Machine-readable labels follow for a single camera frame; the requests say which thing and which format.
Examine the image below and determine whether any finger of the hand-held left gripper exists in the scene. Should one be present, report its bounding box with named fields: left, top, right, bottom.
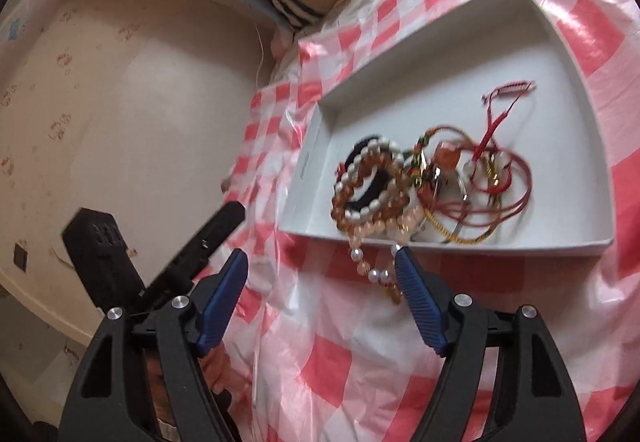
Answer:
left=135, top=201, right=247, bottom=311

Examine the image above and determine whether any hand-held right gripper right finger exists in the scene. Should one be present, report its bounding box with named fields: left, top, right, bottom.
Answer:
left=394, top=246, right=587, bottom=442

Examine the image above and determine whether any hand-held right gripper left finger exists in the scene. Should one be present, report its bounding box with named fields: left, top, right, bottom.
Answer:
left=57, top=248, right=250, bottom=442

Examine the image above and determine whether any pearl bracelet with gold charms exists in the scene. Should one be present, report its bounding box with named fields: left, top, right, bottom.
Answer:
left=345, top=207, right=426, bottom=305

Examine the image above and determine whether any brown bead bracelet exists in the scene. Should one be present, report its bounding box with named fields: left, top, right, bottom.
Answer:
left=330, top=147, right=413, bottom=235

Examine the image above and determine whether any braided bracelet with coloured beads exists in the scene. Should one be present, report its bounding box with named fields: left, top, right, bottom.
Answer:
left=407, top=124, right=506, bottom=245

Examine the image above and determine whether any red cord bracelet orange stone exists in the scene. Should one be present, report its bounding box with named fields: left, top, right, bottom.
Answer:
left=427, top=124, right=533, bottom=223

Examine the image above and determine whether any white bead bracelet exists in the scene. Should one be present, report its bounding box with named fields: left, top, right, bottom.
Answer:
left=332, top=136, right=408, bottom=223

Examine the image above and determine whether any red braided string bracelet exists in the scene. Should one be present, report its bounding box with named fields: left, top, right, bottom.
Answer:
left=470, top=78, right=538, bottom=163

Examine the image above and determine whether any white cardboard box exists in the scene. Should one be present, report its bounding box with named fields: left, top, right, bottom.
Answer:
left=277, top=0, right=616, bottom=258

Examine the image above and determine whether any person's left hand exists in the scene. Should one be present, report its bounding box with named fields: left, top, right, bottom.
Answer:
left=200, top=346, right=235, bottom=395

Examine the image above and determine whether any red checkered plastic sheet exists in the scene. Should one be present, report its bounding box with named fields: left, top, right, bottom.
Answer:
left=220, top=0, right=640, bottom=442

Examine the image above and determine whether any white board panel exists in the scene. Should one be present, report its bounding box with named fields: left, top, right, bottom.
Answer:
left=70, top=29, right=281, bottom=243

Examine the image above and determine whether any white cable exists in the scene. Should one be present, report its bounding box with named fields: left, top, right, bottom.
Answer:
left=252, top=24, right=266, bottom=88

